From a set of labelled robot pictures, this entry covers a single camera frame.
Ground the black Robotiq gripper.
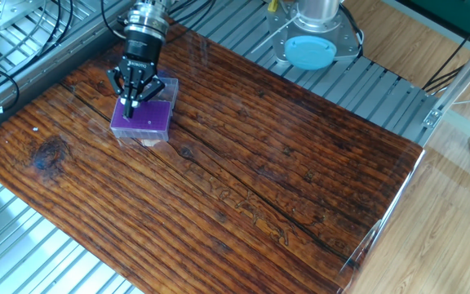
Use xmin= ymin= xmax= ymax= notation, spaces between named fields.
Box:
xmin=106 ymin=29 xmax=166 ymax=119

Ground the purple pipette tip box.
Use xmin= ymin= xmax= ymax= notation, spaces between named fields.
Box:
xmin=109 ymin=76 xmax=180 ymax=143

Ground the silver perforated metal plate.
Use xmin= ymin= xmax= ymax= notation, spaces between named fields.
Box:
xmin=0 ymin=0 xmax=47 ymax=32

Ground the wood grain table board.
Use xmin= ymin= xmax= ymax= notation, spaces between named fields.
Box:
xmin=0 ymin=18 xmax=424 ymax=294

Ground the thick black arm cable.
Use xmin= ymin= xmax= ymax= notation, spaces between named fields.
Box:
xmin=99 ymin=0 xmax=128 ymax=41

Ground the aluminium edge rail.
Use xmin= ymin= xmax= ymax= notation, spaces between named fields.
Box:
xmin=0 ymin=0 xmax=138 ymax=143

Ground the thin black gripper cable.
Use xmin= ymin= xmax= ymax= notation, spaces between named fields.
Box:
xmin=168 ymin=0 xmax=219 ymax=29

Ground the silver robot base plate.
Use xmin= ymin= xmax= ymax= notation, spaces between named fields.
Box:
xmin=265 ymin=0 xmax=362 ymax=65

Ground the black floor cable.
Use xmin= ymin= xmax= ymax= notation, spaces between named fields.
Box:
xmin=421 ymin=7 xmax=470 ymax=93

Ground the aluminium frame post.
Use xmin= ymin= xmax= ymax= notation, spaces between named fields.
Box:
xmin=421 ymin=28 xmax=470 ymax=130

